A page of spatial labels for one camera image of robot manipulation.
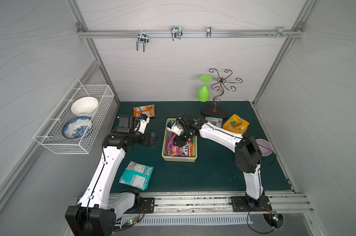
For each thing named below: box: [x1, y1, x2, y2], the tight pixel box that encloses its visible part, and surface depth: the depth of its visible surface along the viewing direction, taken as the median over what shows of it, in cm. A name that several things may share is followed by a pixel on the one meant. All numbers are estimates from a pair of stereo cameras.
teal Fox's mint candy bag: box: [205, 116, 224, 129], surface depth 109 cm
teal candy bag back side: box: [118, 160, 154, 191], surface depth 84 cm
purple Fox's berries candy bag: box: [165, 130, 191, 157], surface depth 89 cm
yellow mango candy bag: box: [222, 113, 251, 135], surface depth 103 cm
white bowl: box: [70, 96, 99, 117], surface depth 72 cm
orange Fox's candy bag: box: [132, 103, 156, 118], surface depth 117 cm
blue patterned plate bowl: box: [61, 116, 93, 140], surface depth 65 cm
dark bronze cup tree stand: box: [201, 68, 243, 119], surface depth 98 cm
